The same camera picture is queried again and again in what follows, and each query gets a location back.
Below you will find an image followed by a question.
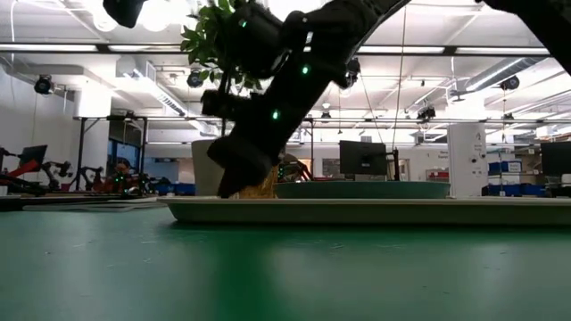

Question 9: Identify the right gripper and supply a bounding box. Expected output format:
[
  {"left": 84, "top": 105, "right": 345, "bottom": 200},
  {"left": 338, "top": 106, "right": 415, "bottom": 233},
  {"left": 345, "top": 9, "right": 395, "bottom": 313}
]
[{"left": 206, "top": 117, "right": 287, "bottom": 200}]

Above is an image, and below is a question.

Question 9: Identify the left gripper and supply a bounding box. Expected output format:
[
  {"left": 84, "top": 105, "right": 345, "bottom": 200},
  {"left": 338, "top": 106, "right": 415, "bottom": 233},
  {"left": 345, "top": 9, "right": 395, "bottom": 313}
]
[{"left": 103, "top": 0, "right": 149, "bottom": 29}]

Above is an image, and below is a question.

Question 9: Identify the beige serving tray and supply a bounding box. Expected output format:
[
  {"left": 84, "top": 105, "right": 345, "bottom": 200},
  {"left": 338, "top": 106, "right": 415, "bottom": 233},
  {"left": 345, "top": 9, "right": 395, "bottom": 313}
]
[{"left": 157, "top": 195, "right": 571, "bottom": 226}]

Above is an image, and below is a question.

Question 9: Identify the teal plate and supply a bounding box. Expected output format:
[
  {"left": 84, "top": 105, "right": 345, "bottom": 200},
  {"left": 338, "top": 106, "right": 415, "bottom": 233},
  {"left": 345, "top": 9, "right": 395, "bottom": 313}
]
[{"left": 272, "top": 179, "right": 452, "bottom": 201}]

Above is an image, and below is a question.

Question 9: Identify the white plant pot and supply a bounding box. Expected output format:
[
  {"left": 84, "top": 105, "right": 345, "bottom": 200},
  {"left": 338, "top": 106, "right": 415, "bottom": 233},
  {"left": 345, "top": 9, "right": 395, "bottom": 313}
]
[{"left": 191, "top": 138, "right": 227, "bottom": 198}]

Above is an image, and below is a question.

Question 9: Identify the green leafy tree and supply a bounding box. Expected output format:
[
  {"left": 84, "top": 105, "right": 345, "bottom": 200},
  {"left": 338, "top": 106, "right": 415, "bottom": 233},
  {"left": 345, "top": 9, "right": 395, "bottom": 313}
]
[{"left": 179, "top": 0, "right": 269, "bottom": 137}]

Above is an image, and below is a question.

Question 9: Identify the orange black robot rig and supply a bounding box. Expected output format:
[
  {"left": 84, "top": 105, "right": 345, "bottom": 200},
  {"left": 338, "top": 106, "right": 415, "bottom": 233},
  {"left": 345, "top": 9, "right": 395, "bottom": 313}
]
[{"left": 101, "top": 161, "right": 149, "bottom": 198}]

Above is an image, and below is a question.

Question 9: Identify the black computer monitor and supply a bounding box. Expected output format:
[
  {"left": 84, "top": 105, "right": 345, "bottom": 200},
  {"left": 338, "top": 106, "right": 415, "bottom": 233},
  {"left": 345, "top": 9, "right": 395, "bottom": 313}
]
[
  {"left": 540, "top": 141, "right": 571, "bottom": 177},
  {"left": 338, "top": 139, "right": 389, "bottom": 177}
]

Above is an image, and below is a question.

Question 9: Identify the neighbouring dark workbench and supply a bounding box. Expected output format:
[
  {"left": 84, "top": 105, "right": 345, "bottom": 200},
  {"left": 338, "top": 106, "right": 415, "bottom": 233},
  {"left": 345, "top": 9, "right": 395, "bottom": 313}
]
[{"left": 0, "top": 193, "right": 167, "bottom": 213}]

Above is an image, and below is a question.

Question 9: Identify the red black robot rig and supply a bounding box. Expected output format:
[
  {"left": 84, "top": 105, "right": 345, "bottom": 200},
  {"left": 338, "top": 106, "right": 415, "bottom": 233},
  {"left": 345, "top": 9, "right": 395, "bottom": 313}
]
[{"left": 0, "top": 144, "right": 49, "bottom": 198}]

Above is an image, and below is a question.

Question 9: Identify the white square column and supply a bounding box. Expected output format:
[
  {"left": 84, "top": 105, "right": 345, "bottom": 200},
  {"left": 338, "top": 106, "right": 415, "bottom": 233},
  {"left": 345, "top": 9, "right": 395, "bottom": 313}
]
[{"left": 446, "top": 121, "right": 490, "bottom": 199}]

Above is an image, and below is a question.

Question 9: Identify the blue labelled storage bin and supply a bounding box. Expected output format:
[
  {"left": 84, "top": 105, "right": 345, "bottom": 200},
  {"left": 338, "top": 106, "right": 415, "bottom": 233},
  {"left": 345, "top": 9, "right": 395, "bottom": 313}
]
[{"left": 487, "top": 160, "right": 524, "bottom": 176}]

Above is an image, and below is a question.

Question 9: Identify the red cabled robot rig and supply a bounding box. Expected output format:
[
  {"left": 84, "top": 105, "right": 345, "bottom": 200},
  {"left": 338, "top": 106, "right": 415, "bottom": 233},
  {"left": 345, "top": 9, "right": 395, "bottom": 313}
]
[{"left": 277, "top": 152, "right": 314, "bottom": 184}]

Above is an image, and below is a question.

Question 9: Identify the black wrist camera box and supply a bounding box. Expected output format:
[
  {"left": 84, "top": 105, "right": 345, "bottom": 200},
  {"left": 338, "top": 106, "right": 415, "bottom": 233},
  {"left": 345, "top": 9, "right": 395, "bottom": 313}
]
[{"left": 200, "top": 88, "right": 253, "bottom": 123}]

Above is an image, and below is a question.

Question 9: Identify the black metal stand frame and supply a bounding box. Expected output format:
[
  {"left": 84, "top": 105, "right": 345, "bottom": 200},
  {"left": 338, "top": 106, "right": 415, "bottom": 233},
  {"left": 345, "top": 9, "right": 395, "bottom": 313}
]
[{"left": 72, "top": 114, "right": 149, "bottom": 193}]

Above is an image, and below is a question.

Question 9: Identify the silver ventilation duct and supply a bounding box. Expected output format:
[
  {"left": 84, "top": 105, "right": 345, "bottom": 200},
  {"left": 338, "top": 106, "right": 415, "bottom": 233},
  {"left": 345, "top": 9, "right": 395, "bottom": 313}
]
[{"left": 462, "top": 56, "right": 550, "bottom": 94}]

